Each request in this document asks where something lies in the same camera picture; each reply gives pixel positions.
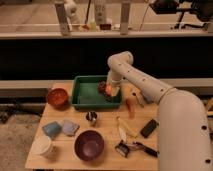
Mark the purple bowl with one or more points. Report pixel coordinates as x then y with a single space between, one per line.
89 145

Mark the blue sponge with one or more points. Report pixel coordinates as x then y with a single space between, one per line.
147 99
52 129

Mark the green plastic tray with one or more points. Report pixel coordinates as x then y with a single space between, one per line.
85 94

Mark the small spoon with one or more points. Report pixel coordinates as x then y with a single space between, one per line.
138 98

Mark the orange carrot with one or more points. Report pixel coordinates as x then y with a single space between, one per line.
130 108

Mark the black remote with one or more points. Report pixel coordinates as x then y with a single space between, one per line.
149 128

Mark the dark grape bunch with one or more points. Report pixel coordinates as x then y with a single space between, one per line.
101 89

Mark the yellow banana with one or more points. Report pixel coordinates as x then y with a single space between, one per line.
128 129

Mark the small metal cup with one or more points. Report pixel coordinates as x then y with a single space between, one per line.
91 116

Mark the black handled peeler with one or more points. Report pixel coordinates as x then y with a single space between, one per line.
146 149

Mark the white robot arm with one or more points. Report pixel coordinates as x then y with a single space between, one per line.
183 135

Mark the red yellow apple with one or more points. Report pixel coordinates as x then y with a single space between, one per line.
108 89

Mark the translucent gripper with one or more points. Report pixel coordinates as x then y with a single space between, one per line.
115 90

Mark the white knife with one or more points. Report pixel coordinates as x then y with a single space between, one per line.
122 134

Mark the red bowl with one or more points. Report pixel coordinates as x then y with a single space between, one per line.
57 97

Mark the white paper cup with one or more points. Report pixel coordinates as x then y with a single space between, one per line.
42 146

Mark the black binder clip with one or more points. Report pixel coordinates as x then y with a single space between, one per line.
122 149

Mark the blue sponge right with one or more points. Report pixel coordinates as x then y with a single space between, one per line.
147 99

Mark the light blue cloth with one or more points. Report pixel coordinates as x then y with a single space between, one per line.
69 128

